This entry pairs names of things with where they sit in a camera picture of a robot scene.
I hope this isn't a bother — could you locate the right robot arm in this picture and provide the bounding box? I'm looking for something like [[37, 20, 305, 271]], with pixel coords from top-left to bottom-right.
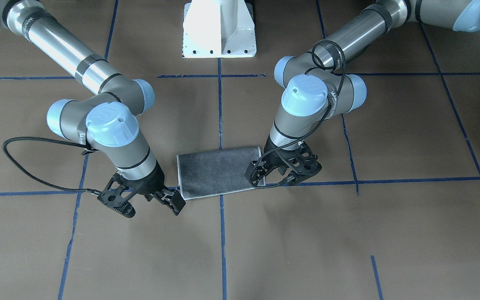
[[0, 0, 185, 218]]

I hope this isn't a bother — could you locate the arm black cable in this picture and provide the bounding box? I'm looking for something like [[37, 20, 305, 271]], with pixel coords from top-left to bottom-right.
[[250, 38, 348, 189], [2, 137, 103, 196]]

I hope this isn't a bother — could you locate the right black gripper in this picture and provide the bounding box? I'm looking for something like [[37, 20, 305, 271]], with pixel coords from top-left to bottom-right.
[[97, 163, 185, 218]]

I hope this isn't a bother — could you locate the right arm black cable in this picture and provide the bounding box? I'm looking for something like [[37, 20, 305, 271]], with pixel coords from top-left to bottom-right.
[[2, 137, 103, 196]]

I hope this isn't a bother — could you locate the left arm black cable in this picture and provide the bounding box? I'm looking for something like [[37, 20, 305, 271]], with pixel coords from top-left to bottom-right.
[[250, 38, 348, 189]]

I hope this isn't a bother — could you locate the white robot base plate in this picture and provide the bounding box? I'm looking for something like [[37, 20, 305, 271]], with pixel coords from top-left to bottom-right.
[[182, 0, 257, 59]]

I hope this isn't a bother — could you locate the pink and grey towel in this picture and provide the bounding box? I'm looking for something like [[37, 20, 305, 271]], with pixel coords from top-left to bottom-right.
[[177, 146, 261, 200]]

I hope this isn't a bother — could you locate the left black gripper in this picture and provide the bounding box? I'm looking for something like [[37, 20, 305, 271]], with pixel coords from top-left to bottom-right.
[[245, 138, 322, 187]]

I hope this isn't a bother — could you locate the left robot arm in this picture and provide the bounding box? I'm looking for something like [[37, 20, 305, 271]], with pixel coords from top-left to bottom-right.
[[245, 0, 480, 189]]

